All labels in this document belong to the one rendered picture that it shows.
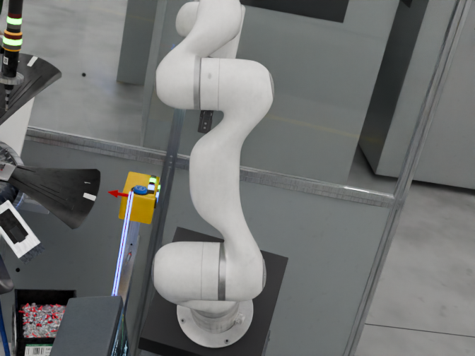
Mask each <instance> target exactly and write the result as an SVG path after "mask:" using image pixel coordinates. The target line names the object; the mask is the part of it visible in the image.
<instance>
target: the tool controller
mask: <svg viewBox="0 0 475 356"><path fill-rule="evenodd" d="M49 356H131V353H130V348H129V339H128V333H127V324H126V319H125V313H124V305H123V299H122V296H105V297H75V298H70V299H69V301H68V303H67V306H66V309H65V311H64V315H63V317H62V320H61V323H60V325H59V329H58V331H57V334H56V337H55V339H54V343H53V346H52V349H51V351H50V354H49Z"/></svg>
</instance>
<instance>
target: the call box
mask: <svg viewBox="0 0 475 356"><path fill-rule="evenodd" d="M150 178H151V175H147V174H140V173H136V172H129V173H128V177H127V180H126V183H125V186H124V190H123V192H122V193H125V194H129V192H130V191H131V190H132V191H133V192H134V194H133V199H132V203H131V211H130V216H129V220H130V221H135V222H139V223H146V224H151V220H152V217H153V212H154V204H155V200H156V194H157V190H158V185H159V181H160V177H156V182H155V186H154V189H148V185H149V182H150ZM136 185H141V186H146V188H147V192H146V193H145V194H138V193H136V192H135V191H134V187H135V186H136ZM148 190H153V191H155V192H154V194H149V193H148ZM128 199H129V197H124V196H122V200H121V204H120V209H119V219H123V220H125V216H126V211H127V204H128Z"/></svg>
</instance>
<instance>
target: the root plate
mask: <svg viewBox="0 0 475 356"><path fill-rule="evenodd" d="M0 164H3V165H4V164H6V165H5V167H4V169H3V170H1V169H0V179H2V180H5V181H8V179H9V177H10V176H11V174H12V172H13V171H14V169H15V168H16V166H15V165H11V164H8V163H5V162H1V161H0Z"/></svg>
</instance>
